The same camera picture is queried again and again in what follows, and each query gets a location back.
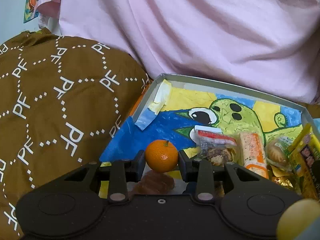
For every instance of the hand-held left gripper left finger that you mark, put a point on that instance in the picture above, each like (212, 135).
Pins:
(136, 166)

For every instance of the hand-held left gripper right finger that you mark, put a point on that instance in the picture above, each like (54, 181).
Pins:
(186, 167)

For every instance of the mandarin orange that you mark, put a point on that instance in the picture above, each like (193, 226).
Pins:
(162, 156)

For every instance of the red walnut snack packet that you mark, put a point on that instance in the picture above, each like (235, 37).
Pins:
(215, 152)

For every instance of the orange white cracker packet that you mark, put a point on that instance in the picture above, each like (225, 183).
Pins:
(252, 150)

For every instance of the grey shallow box tray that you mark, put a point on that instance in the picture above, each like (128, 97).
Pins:
(225, 92)

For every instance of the green label pastry packet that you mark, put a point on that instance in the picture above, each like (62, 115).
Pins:
(276, 153)

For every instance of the gold brown snack packet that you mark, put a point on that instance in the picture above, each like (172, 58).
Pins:
(282, 180)

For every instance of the yellow snack bar packet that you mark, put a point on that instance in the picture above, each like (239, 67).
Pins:
(303, 150)

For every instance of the masking tape strip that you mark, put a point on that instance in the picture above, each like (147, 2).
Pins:
(146, 120)
(160, 97)

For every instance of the brown patterned quilt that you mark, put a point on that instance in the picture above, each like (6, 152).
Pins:
(50, 105)

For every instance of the pink sheet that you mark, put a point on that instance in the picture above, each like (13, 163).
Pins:
(200, 30)

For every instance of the cartoon wall poster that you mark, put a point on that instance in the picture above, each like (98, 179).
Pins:
(31, 2)

